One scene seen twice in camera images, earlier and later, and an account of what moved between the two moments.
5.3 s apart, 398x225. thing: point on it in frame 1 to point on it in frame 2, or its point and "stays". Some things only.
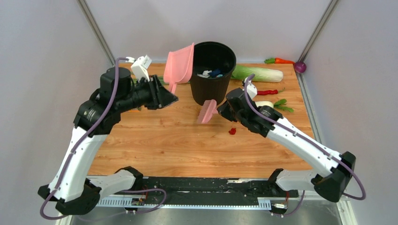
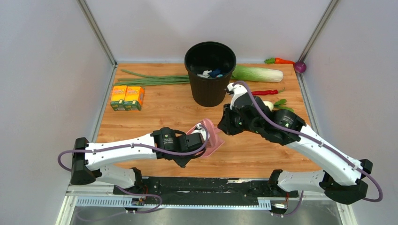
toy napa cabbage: x=265 y=75 stays
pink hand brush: x=209 y=108 to x=212 y=140
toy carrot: x=279 y=60 stays
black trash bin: x=213 y=63 stays
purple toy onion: x=300 y=67 stays
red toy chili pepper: x=269 y=92 stays
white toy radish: x=279 y=104 stays
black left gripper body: x=144 y=92 to x=184 y=159
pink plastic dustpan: x=178 y=66 to x=219 y=140
